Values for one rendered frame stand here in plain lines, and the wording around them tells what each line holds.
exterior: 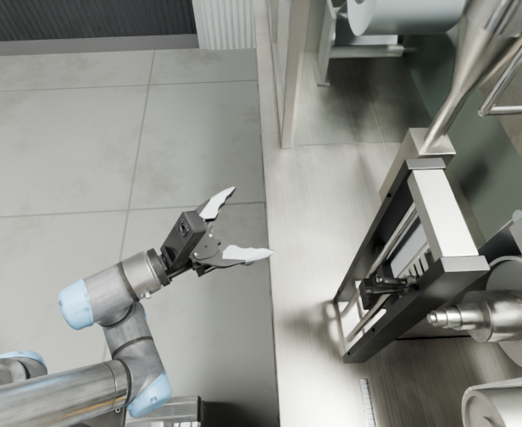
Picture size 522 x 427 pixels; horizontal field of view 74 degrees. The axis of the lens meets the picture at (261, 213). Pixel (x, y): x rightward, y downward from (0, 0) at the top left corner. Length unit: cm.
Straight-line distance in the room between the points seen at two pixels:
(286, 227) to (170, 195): 135
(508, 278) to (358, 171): 71
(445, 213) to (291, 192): 70
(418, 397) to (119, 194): 196
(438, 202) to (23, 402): 57
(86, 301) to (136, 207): 168
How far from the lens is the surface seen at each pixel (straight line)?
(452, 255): 44
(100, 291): 62
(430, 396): 97
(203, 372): 182
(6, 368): 86
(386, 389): 94
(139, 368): 66
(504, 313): 53
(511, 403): 67
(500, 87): 64
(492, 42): 75
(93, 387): 62
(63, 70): 352
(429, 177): 49
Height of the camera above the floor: 179
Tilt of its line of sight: 57 degrees down
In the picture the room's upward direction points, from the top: straight up
